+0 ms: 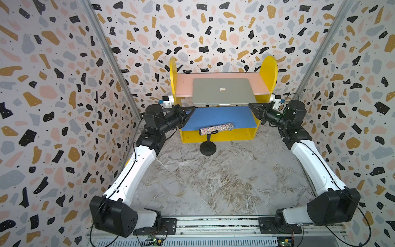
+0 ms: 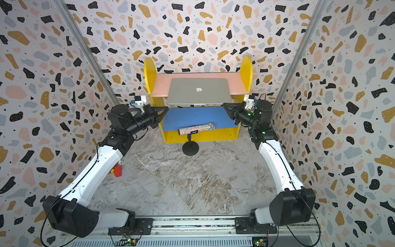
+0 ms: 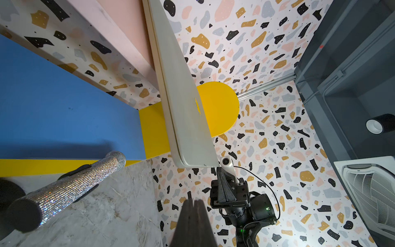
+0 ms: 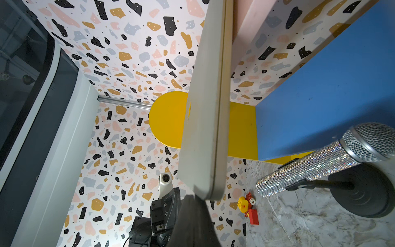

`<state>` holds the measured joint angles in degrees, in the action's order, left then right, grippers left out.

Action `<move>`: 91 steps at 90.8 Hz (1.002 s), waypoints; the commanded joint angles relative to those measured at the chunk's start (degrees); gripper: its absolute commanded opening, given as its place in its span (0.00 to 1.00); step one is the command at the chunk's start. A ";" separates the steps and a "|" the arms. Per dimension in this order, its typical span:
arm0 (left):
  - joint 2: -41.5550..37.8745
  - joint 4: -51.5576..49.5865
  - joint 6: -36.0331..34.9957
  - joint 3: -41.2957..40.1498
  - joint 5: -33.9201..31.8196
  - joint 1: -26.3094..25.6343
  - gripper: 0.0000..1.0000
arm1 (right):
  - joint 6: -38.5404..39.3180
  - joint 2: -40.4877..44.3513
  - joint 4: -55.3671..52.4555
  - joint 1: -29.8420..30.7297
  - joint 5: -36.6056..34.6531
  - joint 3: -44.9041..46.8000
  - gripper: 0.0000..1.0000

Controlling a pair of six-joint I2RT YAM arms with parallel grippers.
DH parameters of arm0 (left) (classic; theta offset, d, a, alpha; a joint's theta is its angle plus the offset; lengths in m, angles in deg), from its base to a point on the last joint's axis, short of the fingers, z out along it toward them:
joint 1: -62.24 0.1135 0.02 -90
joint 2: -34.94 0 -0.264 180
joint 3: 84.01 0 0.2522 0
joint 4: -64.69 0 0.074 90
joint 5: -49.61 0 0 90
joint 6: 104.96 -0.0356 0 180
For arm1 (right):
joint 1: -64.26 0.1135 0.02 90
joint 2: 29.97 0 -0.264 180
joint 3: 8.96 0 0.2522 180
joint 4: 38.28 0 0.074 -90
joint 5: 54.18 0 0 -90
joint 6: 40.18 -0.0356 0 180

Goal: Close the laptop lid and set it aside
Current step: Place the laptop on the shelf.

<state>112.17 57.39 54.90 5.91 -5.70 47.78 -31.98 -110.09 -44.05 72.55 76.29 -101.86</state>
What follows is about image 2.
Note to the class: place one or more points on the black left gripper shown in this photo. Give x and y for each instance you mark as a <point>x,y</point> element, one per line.
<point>150,112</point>

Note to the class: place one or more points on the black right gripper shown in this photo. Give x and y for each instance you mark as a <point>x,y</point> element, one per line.
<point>239,109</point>

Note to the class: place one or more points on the silver laptop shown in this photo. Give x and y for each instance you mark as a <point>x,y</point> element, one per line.
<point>198,91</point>

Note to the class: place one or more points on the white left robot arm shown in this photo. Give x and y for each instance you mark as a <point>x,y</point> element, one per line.
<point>68,212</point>

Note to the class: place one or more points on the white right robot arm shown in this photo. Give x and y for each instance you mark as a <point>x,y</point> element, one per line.
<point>293,202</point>

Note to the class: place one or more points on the glitter microphone on black stand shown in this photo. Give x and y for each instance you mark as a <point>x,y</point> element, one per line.
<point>191,148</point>

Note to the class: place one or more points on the red yellow toy vehicle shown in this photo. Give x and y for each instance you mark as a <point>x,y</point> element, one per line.
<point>117,169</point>

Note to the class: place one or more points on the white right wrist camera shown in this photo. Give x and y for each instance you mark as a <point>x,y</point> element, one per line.
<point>249,101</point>

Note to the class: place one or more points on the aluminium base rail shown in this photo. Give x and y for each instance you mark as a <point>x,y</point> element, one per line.
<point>201,231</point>

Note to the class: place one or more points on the aluminium corner frame post right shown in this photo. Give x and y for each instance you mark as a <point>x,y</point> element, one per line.
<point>317,13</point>

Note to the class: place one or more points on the aluminium corner frame post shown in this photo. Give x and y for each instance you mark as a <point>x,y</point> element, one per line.
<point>317,13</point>
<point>67,17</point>

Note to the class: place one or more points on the aluminium corner frame post left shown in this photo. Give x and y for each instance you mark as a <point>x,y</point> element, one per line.
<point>67,17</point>

